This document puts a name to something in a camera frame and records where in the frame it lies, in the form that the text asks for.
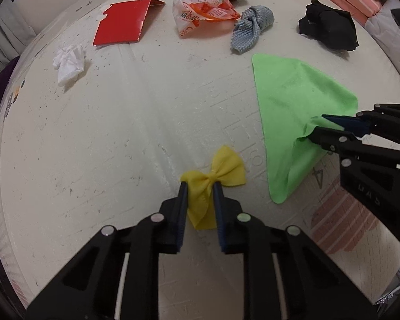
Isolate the green microfiber cloth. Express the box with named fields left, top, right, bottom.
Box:
left=252, top=54, right=358, bottom=204

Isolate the yellow fabric bow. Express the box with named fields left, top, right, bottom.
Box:
left=181, top=145, right=246, bottom=230

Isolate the orange white plastic bag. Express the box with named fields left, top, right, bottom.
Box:
left=172, top=0, right=241, bottom=38

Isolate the white bagged duvet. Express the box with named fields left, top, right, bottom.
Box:
left=365, top=0, right=400, bottom=74

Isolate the black crumpled garment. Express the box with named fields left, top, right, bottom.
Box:
left=298, top=0, right=359, bottom=51

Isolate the blue grey knotted cloth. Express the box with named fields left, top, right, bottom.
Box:
left=230, top=5, right=274, bottom=54

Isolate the crumpled white tissue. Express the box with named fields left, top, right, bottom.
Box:
left=53, top=44, right=85, bottom=87

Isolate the grey curtain left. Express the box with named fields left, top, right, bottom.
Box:
left=0, top=0, right=36, bottom=72

